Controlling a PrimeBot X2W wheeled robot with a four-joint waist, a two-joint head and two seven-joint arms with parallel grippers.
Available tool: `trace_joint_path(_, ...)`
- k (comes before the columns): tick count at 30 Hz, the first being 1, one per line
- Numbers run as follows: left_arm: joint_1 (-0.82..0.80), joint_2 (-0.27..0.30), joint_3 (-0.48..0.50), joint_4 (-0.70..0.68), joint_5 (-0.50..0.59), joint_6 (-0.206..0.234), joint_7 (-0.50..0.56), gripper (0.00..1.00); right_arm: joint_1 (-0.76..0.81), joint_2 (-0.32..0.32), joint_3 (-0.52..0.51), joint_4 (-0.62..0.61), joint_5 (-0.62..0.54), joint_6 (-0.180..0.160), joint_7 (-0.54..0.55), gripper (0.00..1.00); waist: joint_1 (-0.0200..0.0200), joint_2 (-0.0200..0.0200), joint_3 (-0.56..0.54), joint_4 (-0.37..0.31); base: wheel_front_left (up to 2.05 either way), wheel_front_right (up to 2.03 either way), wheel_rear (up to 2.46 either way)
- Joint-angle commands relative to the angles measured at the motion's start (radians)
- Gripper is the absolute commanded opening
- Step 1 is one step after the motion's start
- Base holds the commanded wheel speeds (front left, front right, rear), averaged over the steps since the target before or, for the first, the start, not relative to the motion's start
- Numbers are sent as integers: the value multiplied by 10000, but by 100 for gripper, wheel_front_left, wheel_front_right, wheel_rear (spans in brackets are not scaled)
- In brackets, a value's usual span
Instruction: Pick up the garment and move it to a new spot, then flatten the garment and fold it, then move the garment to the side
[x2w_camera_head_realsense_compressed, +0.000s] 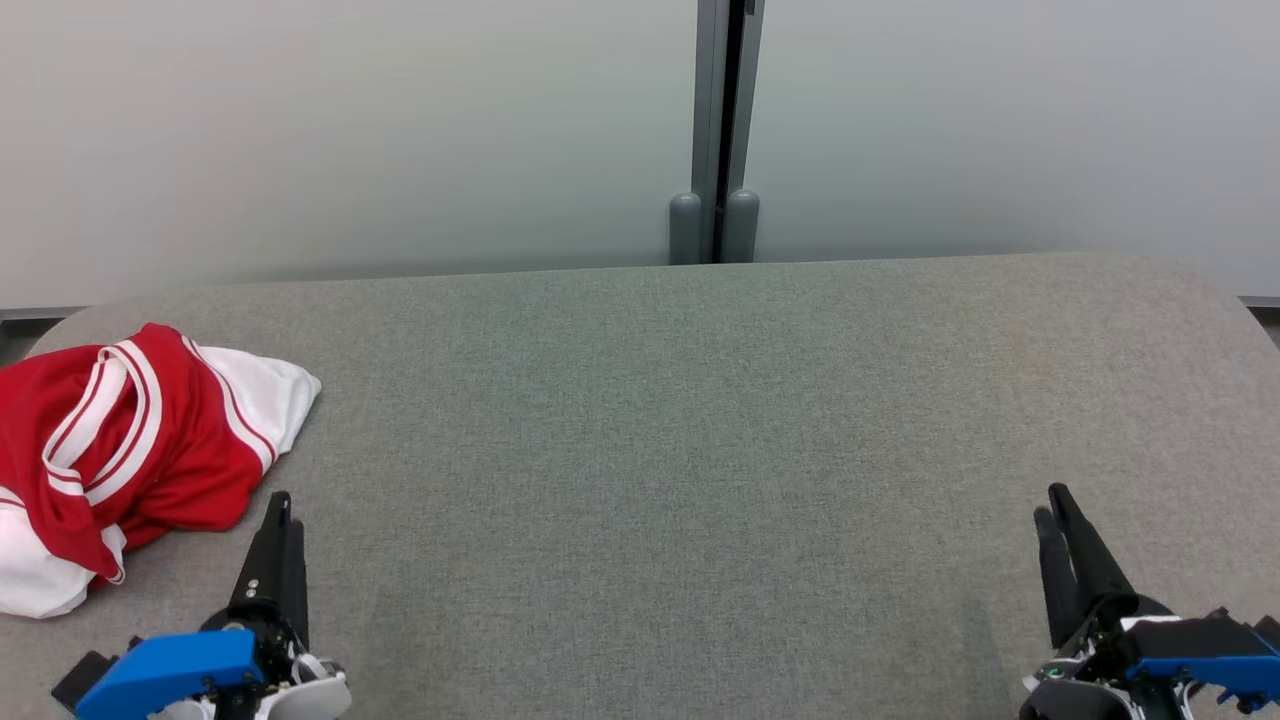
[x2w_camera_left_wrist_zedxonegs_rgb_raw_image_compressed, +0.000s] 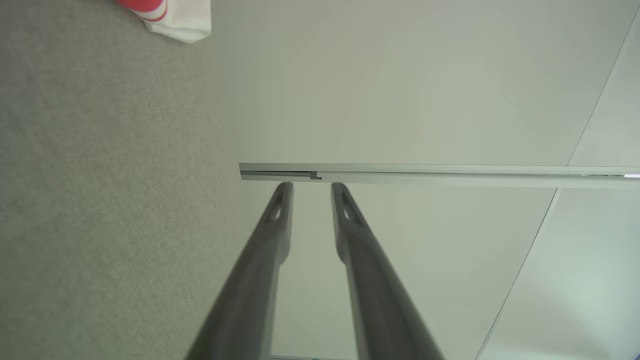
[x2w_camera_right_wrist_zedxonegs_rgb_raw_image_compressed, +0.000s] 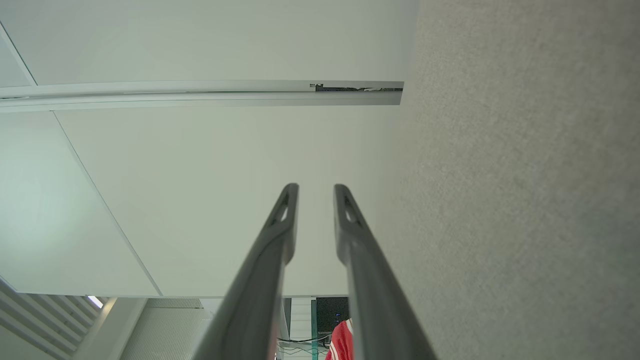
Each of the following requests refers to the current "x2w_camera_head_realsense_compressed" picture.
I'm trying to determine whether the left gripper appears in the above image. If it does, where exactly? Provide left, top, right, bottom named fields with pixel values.
left=204, top=492, right=310, bottom=684

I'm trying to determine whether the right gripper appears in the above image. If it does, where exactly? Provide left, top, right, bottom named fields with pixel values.
left=1034, top=483, right=1177, bottom=693

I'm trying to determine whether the red basketball jersey white trim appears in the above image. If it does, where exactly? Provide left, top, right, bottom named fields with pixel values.
left=0, top=322, right=279, bottom=619

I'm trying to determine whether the grey partition post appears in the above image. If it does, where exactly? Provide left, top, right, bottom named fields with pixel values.
left=722, top=0, right=767, bottom=264
left=668, top=0, right=723, bottom=266

